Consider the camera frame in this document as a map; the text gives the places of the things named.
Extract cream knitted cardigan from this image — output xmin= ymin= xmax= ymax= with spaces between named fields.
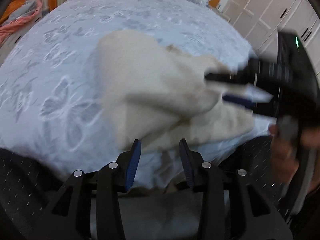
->
xmin=96 ymin=30 xmax=254 ymax=151

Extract pink and grey clothes pile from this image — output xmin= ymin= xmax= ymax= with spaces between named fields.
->
xmin=1 ymin=0 xmax=42 ymax=44

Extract person's right hand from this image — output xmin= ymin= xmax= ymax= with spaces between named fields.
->
xmin=268 ymin=125 xmax=319 ymax=193

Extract white panelled wardrobe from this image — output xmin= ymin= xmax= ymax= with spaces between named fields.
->
xmin=223 ymin=0 xmax=319 ymax=74

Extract black dotted trousers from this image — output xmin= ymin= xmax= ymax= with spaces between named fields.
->
xmin=0 ymin=135 xmax=320 ymax=240

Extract blue butterfly bed cover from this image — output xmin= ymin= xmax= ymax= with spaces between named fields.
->
xmin=1 ymin=0 xmax=272 ymax=190

